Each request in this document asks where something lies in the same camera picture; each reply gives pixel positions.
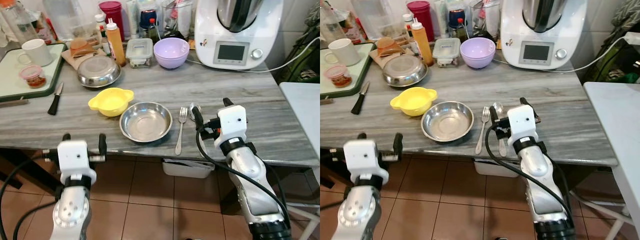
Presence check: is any steel spoon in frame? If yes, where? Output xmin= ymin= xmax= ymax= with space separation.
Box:
xmin=188 ymin=102 xmax=203 ymax=123
xmin=493 ymin=102 xmax=507 ymax=157

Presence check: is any steel fork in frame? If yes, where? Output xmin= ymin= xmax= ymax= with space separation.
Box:
xmin=174 ymin=106 xmax=188 ymax=156
xmin=475 ymin=106 xmax=491 ymax=155

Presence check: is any white plastic bin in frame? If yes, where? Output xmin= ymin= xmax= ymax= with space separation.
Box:
xmin=472 ymin=159 xmax=521 ymax=178
xmin=162 ymin=159 xmax=216 ymax=179

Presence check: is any yellow plastic bowl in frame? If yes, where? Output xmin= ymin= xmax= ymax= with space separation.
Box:
xmin=390 ymin=86 xmax=437 ymax=117
xmin=88 ymin=87 xmax=135 ymax=118

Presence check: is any shallow steel plate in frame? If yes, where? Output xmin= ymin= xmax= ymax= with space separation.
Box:
xmin=421 ymin=101 xmax=475 ymax=143
xmin=119 ymin=101 xmax=173 ymax=143

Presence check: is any white tray with green rim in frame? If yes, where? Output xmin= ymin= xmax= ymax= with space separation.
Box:
xmin=320 ymin=42 xmax=375 ymax=98
xmin=0 ymin=42 xmax=67 ymax=102

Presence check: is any clear tub with red food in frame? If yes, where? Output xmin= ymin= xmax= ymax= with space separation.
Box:
xmin=19 ymin=65 xmax=47 ymax=89
xmin=324 ymin=65 xmax=354 ymax=89

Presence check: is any purple bowl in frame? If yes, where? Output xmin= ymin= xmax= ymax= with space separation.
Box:
xmin=153 ymin=37 xmax=191 ymax=69
xmin=460 ymin=37 xmax=497 ymax=69

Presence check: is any overturned steel bowl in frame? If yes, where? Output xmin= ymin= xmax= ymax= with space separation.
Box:
xmin=382 ymin=54 xmax=429 ymax=88
xmin=76 ymin=55 xmax=122 ymax=89

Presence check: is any wooden board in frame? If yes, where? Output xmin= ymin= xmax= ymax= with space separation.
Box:
xmin=61 ymin=47 xmax=108 ymax=71
xmin=369 ymin=47 xmax=416 ymax=71

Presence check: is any clear lidded food container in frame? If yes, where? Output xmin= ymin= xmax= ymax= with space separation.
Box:
xmin=432 ymin=37 xmax=461 ymax=68
xmin=125 ymin=38 xmax=154 ymax=69

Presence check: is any white kitchen machine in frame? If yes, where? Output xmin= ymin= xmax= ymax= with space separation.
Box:
xmin=500 ymin=0 xmax=588 ymax=70
xmin=194 ymin=0 xmax=284 ymax=69

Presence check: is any white mug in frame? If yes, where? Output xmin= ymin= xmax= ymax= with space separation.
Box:
xmin=17 ymin=38 xmax=54 ymax=68
xmin=325 ymin=38 xmax=362 ymax=67

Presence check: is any clear measuring jug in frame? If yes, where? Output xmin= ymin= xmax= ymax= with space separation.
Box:
xmin=160 ymin=0 xmax=193 ymax=40
xmin=469 ymin=0 xmax=501 ymax=40

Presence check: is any small brown bowl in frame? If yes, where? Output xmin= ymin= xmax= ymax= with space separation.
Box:
xmin=69 ymin=37 xmax=98 ymax=57
xmin=376 ymin=36 xmax=405 ymax=56

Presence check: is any orange sauce squeeze bottle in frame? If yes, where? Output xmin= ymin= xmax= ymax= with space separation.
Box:
xmin=410 ymin=18 xmax=435 ymax=67
xmin=105 ymin=18 xmax=127 ymax=67

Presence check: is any blue-lidded jar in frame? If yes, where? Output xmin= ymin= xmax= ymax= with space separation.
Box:
xmin=140 ymin=10 xmax=160 ymax=38
xmin=448 ymin=9 xmax=467 ymax=38

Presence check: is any small white-capped bottle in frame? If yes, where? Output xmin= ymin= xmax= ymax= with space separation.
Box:
xmin=403 ymin=14 xmax=416 ymax=51
xmin=95 ymin=14 xmax=108 ymax=51

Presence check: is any clear glass bottle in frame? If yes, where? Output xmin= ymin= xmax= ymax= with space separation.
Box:
xmin=320 ymin=0 xmax=346 ymax=43
xmin=5 ymin=0 xmax=38 ymax=43

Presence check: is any clear plastic jar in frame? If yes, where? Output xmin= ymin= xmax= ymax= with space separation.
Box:
xmin=42 ymin=0 xmax=96 ymax=41
xmin=350 ymin=0 xmax=403 ymax=40

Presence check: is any dark red canister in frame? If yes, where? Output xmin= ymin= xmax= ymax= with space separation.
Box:
xmin=406 ymin=1 xmax=432 ymax=41
xmin=98 ymin=1 xmax=125 ymax=42

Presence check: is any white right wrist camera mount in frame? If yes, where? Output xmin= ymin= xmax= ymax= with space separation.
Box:
xmin=214 ymin=104 xmax=248 ymax=149
xmin=507 ymin=104 xmax=539 ymax=146

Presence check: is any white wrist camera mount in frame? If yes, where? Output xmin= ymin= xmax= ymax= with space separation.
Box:
xmin=343 ymin=139 xmax=390 ymax=185
xmin=507 ymin=104 xmax=539 ymax=146
xmin=56 ymin=140 xmax=97 ymax=187
xmin=214 ymin=104 xmax=248 ymax=149

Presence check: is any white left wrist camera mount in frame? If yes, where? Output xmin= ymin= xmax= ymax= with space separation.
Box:
xmin=343 ymin=139 xmax=390 ymax=185
xmin=56 ymin=140 xmax=97 ymax=187

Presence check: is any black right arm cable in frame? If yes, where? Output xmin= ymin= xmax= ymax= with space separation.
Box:
xmin=485 ymin=125 xmax=576 ymax=221
xmin=195 ymin=125 xmax=292 ymax=226

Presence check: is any black-handled knife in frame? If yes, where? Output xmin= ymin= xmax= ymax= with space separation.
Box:
xmin=351 ymin=81 xmax=371 ymax=115
xmin=47 ymin=82 xmax=65 ymax=116

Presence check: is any white power cable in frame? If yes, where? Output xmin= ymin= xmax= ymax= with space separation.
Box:
xmin=492 ymin=32 xmax=640 ymax=73
xmin=185 ymin=36 xmax=321 ymax=74

